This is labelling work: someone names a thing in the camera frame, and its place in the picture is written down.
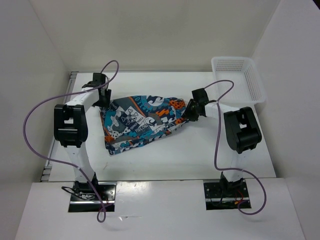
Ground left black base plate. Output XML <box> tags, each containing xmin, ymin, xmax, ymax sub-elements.
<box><xmin>62</xmin><ymin>183</ymin><xmax>116</xmax><ymax>213</ymax></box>

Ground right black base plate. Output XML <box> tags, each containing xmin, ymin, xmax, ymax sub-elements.
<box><xmin>203</xmin><ymin>180</ymin><xmax>252</xmax><ymax>211</ymax></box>

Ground white perforated plastic basket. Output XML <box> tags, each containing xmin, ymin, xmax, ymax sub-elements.
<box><xmin>211</xmin><ymin>56</ymin><xmax>267</xmax><ymax>105</ymax></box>

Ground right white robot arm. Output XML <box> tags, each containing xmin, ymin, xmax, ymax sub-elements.
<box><xmin>183</xmin><ymin>88</ymin><xmax>262</xmax><ymax>197</ymax></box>

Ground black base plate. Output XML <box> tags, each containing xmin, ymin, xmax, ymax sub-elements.
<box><xmin>203</xmin><ymin>180</ymin><xmax>252</xmax><ymax>211</ymax></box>
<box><xmin>62</xmin><ymin>183</ymin><xmax>116</xmax><ymax>213</ymax></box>

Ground aluminium table edge rail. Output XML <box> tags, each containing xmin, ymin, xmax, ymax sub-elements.
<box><xmin>40</xmin><ymin>71</ymin><xmax>79</xmax><ymax>183</ymax></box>

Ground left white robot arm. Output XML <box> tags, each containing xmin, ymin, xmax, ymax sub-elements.
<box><xmin>54</xmin><ymin>72</ymin><xmax>111</xmax><ymax>200</ymax></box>

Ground colourful patterned shorts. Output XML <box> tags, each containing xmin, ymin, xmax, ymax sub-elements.
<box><xmin>99</xmin><ymin>95</ymin><xmax>188</xmax><ymax>156</ymax></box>

